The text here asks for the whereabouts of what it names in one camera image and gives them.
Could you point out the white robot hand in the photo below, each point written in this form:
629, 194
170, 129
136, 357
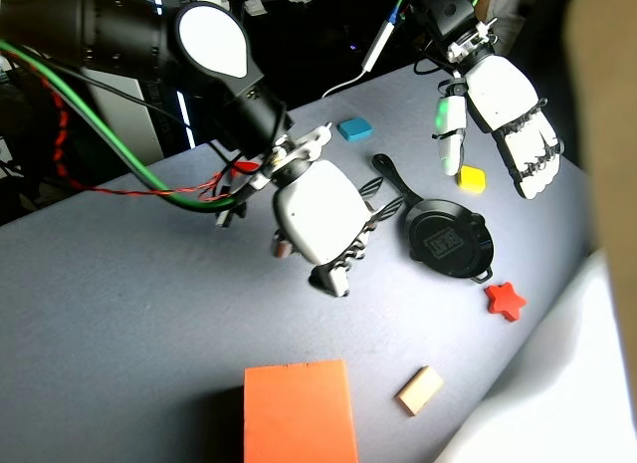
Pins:
318, 209
502, 94

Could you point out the black frying pan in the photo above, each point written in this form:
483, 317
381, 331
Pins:
450, 239

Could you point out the blue block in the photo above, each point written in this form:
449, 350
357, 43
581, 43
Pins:
355, 129

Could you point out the yellow block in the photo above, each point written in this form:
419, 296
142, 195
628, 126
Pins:
472, 179

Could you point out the grey table cloth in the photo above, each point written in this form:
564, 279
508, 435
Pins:
149, 308

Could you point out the large orange cube block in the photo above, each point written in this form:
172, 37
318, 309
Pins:
298, 413

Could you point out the red star block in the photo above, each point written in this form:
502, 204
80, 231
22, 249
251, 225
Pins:
505, 301

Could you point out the tan wooden block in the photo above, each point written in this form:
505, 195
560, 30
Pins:
420, 391

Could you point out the white backdrop sheet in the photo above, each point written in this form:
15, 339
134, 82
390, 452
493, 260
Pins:
557, 383

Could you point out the blurred tan post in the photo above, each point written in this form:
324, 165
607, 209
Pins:
612, 134

